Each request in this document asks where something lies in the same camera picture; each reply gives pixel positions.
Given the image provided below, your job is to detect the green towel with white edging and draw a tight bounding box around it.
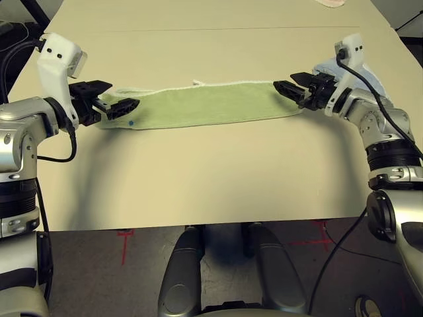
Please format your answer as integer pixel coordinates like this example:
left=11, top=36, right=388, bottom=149
left=95, top=79, right=303, bottom=130

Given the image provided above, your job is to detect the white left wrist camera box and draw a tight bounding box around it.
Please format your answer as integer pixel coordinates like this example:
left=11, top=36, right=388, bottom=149
left=36, top=32, right=89, bottom=129

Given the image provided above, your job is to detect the grey right robot leg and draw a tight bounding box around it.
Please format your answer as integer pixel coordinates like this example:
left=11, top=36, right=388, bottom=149
left=244, top=221, right=308, bottom=314

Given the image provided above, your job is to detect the pale robot torso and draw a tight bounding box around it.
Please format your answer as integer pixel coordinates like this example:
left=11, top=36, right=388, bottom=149
left=194, top=300, right=318, bottom=317

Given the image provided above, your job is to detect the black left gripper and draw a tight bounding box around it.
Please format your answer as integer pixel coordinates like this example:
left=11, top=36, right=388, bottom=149
left=67, top=80, right=141, bottom=127

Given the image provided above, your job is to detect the folded light blue towel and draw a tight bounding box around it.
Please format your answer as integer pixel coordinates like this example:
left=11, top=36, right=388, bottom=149
left=312, top=57, right=386, bottom=100

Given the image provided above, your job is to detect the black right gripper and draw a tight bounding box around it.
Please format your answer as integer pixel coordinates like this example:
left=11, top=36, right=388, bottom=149
left=272, top=71, right=338, bottom=112

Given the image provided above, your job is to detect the round grey floor object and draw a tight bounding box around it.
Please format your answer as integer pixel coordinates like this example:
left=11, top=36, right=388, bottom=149
left=355, top=295, right=387, bottom=317

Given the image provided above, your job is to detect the grey left robot leg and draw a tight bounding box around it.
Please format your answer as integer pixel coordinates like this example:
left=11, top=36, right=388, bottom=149
left=157, top=226, right=203, bottom=317

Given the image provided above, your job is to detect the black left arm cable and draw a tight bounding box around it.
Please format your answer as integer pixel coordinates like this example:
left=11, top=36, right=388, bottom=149
left=0, top=38, right=79, bottom=301

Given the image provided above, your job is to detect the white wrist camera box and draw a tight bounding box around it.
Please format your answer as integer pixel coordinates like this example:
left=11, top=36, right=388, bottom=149
left=36, top=32, right=89, bottom=129
left=325, top=32, right=366, bottom=116

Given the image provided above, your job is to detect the grey robot leg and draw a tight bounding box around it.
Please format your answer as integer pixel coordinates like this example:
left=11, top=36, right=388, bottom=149
left=244, top=221, right=308, bottom=314
left=157, top=226, right=203, bottom=317

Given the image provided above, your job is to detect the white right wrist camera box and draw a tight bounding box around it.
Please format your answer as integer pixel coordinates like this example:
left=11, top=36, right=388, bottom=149
left=325, top=32, right=366, bottom=116

